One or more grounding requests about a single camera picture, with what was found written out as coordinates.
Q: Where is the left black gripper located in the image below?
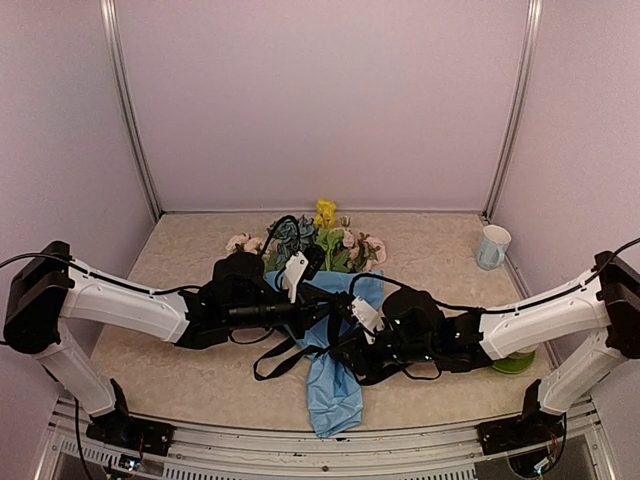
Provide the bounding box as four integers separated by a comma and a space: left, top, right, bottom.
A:
226, 286, 344, 340

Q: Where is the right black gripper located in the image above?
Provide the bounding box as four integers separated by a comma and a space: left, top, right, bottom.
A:
328, 324, 436, 380

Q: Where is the black ribbon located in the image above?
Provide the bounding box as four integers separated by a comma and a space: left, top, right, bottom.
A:
253, 291, 365, 381

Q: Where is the blue fake rose bunch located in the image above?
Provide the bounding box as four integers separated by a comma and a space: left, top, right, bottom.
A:
263, 215, 317, 270

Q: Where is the pink fake rose bunch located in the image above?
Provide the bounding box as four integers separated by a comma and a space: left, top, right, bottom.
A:
339, 216, 387, 273

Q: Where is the blue wrapping paper sheet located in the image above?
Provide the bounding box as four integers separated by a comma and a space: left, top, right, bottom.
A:
295, 271, 384, 438

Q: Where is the yellow fake flower stem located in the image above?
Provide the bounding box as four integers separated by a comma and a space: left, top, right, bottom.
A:
314, 199, 349, 273

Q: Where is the light blue ceramic mug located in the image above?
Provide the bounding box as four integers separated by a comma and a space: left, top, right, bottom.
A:
476, 225, 512, 271

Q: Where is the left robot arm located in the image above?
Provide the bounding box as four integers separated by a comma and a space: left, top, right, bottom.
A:
3, 241, 330, 456

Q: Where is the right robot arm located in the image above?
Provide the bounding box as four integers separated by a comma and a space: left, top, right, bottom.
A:
330, 251, 639, 455

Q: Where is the green plate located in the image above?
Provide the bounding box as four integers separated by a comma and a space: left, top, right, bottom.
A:
492, 351, 536, 375

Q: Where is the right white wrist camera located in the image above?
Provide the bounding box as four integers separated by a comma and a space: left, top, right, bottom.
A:
350, 297, 385, 345

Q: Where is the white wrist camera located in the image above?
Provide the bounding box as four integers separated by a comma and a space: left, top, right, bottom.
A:
281, 244, 325, 304
350, 297, 385, 345

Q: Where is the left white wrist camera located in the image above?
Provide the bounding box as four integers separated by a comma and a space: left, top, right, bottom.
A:
281, 244, 325, 304

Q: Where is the front aluminium rail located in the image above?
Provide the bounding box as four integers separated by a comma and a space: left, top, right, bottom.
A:
47, 397, 609, 480

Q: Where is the left aluminium frame post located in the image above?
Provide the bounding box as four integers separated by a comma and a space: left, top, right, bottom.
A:
100, 0, 164, 223

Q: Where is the aluminium frame post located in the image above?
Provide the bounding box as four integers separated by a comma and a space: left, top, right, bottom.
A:
100, 0, 164, 223
482, 0, 543, 223

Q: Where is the right aluminium frame post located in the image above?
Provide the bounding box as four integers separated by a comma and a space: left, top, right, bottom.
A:
482, 0, 543, 223

